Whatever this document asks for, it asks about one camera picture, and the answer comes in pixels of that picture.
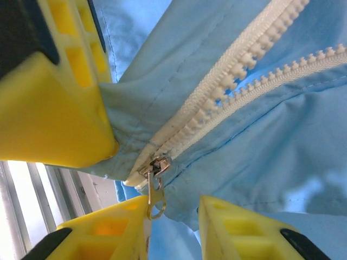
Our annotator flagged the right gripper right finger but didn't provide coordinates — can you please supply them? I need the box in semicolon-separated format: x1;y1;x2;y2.
197;194;330;260

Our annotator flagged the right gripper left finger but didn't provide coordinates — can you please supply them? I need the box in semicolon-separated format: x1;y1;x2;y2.
20;194;150;260

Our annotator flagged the light blue zip jacket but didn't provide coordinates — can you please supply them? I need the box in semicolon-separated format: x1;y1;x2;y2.
88;0;347;260

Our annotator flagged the aluminium rail beam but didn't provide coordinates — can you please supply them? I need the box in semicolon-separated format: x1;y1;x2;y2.
0;160;94;260

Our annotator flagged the metal zipper slider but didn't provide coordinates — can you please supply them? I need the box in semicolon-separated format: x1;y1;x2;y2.
138;154;173;220

